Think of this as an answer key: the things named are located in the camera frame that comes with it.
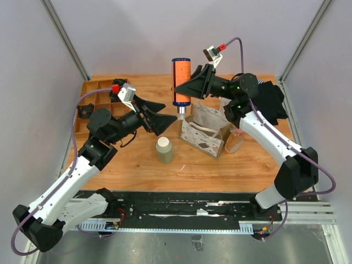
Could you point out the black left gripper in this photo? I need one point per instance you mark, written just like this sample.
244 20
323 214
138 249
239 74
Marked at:
158 122

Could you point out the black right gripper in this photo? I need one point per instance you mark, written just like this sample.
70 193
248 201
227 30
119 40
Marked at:
199 85

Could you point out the cream bottle beige cap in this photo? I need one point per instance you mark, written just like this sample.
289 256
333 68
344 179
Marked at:
164 150

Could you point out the beige canvas bag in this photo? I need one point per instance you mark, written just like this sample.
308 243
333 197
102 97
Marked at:
205 129

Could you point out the blue white striped cloth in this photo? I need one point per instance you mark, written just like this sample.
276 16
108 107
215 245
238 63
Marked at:
259 81

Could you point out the clear bottle pink cap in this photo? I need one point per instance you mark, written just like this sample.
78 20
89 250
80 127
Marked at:
234 141

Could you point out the black garment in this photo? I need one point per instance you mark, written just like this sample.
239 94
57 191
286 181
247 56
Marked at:
270 102

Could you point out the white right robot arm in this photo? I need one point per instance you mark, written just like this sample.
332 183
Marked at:
298 166

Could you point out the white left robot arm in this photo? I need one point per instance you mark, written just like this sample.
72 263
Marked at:
49 217

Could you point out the rolled tie dark blue dotted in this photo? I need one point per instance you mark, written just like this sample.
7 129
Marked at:
114 97

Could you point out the rolled tie green pattern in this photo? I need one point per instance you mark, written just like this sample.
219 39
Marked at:
119 81

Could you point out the rolled tie orange pattern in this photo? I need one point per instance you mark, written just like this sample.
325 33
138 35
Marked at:
85 111

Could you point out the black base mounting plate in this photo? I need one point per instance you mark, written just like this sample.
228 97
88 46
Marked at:
166 209

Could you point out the white slotted cable duct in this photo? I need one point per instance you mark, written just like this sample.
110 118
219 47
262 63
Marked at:
102 226

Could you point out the right aluminium frame post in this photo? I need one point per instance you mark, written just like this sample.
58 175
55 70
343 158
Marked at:
315 22

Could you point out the aluminium frame post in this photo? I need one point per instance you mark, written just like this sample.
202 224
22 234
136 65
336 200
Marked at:
58 25
315 22

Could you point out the left aluminium frame post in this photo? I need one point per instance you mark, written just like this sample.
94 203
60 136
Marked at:
58 25

